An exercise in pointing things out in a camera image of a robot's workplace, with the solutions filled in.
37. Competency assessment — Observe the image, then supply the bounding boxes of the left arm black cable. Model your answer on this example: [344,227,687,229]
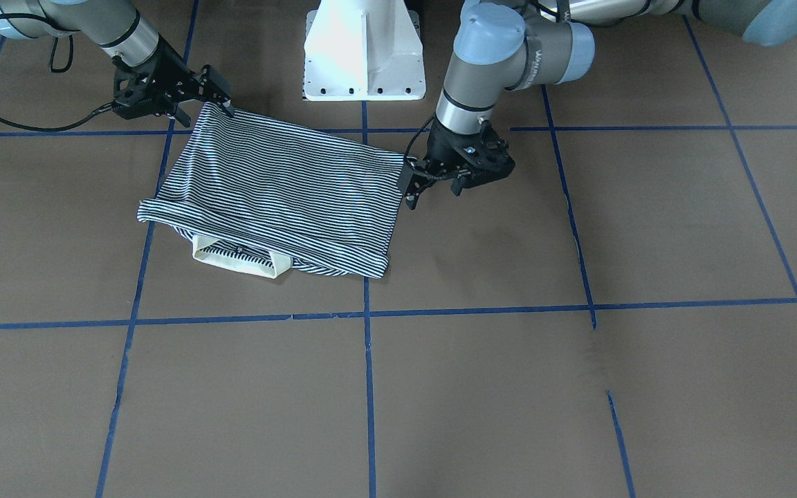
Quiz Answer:
[404,114,437,163]

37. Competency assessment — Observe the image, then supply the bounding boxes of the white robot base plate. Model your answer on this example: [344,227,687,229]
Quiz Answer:
[302,1,426,102]

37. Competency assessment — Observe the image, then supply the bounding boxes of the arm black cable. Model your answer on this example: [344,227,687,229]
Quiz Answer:
[404,114,437,163]
[0,14,119,133]

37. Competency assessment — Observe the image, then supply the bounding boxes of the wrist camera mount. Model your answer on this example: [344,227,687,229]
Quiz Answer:
[451,120,515,196]
[111,68,191,127]

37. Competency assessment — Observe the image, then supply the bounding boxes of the striped polo shirt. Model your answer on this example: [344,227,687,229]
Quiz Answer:
[136,104,403,279]

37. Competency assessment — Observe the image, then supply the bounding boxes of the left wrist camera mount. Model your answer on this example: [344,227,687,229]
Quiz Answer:
[451,120,515,196]

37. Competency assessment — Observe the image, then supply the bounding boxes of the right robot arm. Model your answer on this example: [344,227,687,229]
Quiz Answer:
[0,1,235,127]

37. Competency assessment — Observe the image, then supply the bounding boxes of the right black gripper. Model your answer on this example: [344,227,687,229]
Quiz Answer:
[113,41,233,118]

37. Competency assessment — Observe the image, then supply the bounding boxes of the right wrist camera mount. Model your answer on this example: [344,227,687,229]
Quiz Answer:
[111,68,191,127]

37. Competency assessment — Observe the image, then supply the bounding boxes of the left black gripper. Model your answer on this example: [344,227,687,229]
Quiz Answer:
[398,119,487,210]

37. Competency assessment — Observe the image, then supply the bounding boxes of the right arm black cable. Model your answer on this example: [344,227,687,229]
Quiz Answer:
[0,14,119,133]

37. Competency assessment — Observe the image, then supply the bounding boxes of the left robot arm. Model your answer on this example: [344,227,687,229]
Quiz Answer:
[396,1,797,209]

